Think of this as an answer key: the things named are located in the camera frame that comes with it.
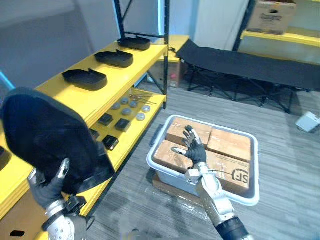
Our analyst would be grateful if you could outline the black plastic housing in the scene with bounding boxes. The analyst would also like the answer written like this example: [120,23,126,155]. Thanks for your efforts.
[0,87,116,196]
[117,35,152,52]
[94,49,134,69]
[62,67,108,92]

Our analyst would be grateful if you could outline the cardboard box with SF print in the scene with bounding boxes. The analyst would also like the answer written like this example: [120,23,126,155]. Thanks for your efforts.
[203,149,251,195]

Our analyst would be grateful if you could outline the bundle of thin metal rods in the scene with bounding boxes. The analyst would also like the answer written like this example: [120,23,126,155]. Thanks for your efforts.
[128,92,158,105]

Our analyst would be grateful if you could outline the small yellow table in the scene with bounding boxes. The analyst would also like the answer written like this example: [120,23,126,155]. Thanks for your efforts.
[166,34,191,64]

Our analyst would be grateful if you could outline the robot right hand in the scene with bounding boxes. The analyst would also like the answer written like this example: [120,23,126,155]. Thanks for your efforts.
[171,125,209,168]

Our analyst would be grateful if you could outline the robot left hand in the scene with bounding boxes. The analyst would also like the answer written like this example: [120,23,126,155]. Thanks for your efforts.
[27,157,72,210]

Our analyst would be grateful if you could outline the cardboard box with red mark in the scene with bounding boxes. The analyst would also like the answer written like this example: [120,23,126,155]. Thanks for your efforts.
[149,57,189,89]

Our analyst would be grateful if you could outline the yellow shelf with black posts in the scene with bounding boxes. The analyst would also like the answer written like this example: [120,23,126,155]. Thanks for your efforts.
[232,0,320,62]
[0,0,171,223]

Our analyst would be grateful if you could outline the grey plastic bin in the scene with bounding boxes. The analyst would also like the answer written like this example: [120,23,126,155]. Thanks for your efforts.
[146,114,261,207]

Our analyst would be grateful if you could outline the plain cardboard box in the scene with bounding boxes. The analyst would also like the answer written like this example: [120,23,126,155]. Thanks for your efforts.
[0,191,49,240]

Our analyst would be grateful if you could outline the black folding cot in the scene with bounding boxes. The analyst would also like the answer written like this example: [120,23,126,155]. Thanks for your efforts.
[175,39,320,115]

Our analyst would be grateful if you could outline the large cardboard box with handhole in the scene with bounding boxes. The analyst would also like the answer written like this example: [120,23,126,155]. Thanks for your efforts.
[246,0,298,36]

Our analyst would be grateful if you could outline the white box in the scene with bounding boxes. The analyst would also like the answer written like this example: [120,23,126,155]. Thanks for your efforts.
[295,111,320,135]

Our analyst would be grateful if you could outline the brown cardboard box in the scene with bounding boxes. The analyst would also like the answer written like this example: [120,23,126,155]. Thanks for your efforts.
[206,127,252,163]
[165,117,214,149]
[152,139,195,175]

